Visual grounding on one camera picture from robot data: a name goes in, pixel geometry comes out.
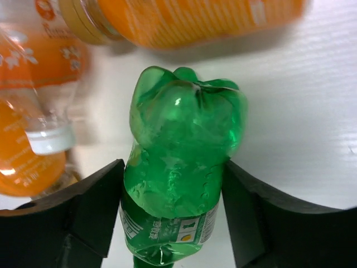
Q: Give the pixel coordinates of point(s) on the tall orange bottle white cap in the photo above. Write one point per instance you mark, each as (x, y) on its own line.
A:
(42, 66)

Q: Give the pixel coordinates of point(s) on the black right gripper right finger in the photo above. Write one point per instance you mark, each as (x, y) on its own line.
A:
(269, 228)

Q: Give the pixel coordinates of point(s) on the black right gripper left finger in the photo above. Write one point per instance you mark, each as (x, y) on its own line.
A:
(70, 228)

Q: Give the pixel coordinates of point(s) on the small orange bottle barcode label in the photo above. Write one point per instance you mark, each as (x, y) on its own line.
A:
(23, 173)

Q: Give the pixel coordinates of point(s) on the green plastic bottle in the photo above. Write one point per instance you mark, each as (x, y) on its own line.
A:
(185, 130)

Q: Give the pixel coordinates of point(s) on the small orange bottle lying right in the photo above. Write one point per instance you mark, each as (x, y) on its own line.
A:
(164, 25)

